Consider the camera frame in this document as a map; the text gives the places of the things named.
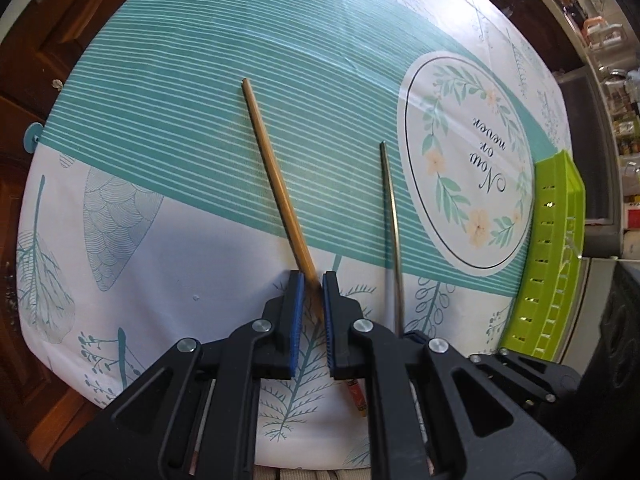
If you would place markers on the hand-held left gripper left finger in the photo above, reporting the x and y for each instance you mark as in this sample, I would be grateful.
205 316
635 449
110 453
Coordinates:
297 320

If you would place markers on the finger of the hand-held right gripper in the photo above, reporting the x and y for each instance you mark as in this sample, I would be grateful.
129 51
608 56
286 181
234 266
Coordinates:
520 372

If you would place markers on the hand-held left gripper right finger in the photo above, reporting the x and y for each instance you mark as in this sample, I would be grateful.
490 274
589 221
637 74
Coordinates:
327 320

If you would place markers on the stainless steel chopstick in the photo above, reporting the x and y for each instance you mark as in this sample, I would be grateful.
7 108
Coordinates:
393 220

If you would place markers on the green plastic utensil tray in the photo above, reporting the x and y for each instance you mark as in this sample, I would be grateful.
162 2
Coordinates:
550 240

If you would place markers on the brown wooden chopstick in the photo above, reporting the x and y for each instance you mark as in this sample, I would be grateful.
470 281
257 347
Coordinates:
274 175

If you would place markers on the person's pink clothing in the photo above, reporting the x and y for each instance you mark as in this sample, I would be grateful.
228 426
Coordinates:
310 475

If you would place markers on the grey oven cabinet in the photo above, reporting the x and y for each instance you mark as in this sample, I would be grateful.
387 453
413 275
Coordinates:
585 120

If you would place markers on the printed teal white tablecloth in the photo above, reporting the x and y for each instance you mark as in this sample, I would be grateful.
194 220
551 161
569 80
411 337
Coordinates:
175 110

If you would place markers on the blue round cabinet knob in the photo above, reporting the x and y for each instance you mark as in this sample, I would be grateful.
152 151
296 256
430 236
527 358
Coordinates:
32 136

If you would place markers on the brown wooden kitchen cabinet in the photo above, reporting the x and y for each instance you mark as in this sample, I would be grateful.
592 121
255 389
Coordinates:
75 5

